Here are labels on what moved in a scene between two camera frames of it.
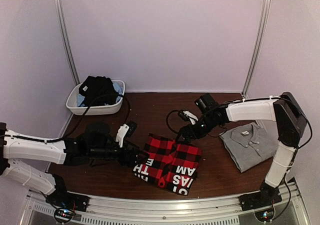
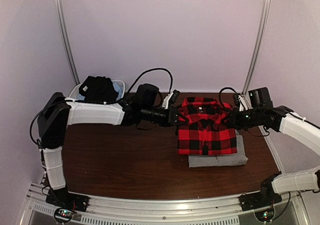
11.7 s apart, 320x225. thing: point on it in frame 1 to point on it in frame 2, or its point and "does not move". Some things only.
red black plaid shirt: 170,165 to 205,134
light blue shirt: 81,97 does not move
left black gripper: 124,161 to 170,119
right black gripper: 184,130 to 235,122
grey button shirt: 248,145 to 238,158
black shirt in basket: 98,90 does not move
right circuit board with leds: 265,215 does not move
